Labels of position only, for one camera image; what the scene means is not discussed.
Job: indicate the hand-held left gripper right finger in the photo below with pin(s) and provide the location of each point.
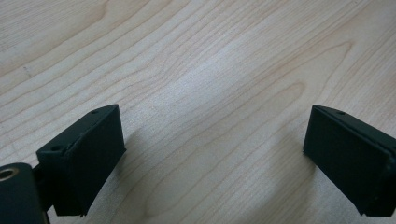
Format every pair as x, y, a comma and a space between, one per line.
351, 155

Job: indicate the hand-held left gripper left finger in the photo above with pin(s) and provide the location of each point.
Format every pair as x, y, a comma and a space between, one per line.
81, 155

